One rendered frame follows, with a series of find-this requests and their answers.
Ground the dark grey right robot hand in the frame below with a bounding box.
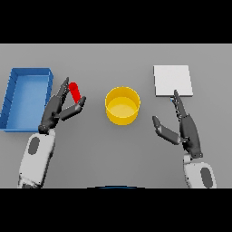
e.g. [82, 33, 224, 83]
[151, 89, 204, 160]

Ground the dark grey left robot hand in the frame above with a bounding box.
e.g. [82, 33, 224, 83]
[37, 77, 87, 135]

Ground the red beaker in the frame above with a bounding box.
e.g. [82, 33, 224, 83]
[68, 82, 82, 104]

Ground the pale square measuring scale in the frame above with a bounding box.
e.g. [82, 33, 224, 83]
[152, 64, 194, 98]

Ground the yellow bowl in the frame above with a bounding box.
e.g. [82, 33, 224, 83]
[104, 86, 141, 126]

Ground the blue tray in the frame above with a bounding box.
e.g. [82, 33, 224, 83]
[0, 67, 54, 133]

